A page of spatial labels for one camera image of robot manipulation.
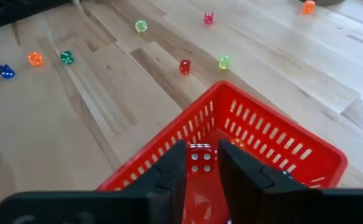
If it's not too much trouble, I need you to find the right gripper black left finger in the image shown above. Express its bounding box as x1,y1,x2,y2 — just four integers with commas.
0,139,189,224

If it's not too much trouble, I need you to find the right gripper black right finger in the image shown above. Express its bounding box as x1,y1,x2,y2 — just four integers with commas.
217,138,363,224

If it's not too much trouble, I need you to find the blue translucent die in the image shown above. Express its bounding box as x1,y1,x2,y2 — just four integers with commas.
0,63,16,80

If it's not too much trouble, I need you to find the orange translucent die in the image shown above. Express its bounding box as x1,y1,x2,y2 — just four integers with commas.
27,51,44,67
230,137,247,150
302,0,316,15

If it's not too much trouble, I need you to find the red translucent die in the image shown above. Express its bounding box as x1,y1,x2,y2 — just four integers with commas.
204,11,215,26
187,143,215,175
179,59,192,75

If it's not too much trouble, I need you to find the yellow-green translucent die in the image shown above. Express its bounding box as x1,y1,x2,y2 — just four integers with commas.
218,55,231,70

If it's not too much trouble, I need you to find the light green translucent die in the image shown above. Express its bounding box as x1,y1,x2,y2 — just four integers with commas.
134,19,148,34

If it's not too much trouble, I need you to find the red slotted plastic basket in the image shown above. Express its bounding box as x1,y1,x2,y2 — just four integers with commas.
96,80,349,224

